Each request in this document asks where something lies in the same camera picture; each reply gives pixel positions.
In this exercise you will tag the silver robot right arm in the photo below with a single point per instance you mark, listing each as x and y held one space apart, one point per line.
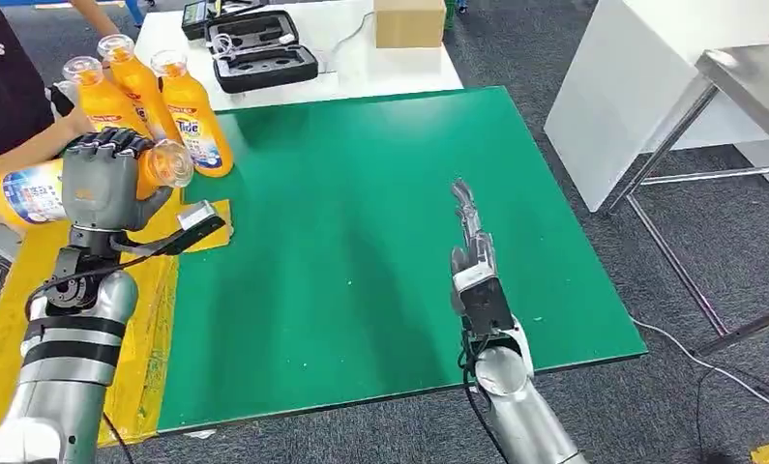
518 416

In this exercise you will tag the green table mat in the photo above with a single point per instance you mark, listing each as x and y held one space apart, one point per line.
358 256

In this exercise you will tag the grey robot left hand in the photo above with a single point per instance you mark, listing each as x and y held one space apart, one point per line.
99 186

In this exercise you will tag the open black foam case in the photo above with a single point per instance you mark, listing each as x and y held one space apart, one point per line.
265 67

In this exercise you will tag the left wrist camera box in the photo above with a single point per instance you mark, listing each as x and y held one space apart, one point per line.
199 218

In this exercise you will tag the orange drink bottle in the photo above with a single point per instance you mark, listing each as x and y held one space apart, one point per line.
137 83
28 195
102 102
195 128

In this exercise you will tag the white table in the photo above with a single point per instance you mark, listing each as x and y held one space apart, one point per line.
384 70

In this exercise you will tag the steel table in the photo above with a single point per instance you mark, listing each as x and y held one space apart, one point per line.
756 83

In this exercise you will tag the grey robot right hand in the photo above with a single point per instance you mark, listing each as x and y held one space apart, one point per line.
477 250

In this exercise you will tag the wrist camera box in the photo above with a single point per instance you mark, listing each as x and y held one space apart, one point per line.
199 218
486 301

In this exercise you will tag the white panel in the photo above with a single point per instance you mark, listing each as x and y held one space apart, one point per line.
615 96

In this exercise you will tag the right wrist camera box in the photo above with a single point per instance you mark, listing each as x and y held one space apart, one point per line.
486 301

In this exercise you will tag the cardboard box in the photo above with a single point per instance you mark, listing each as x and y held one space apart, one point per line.
409 22

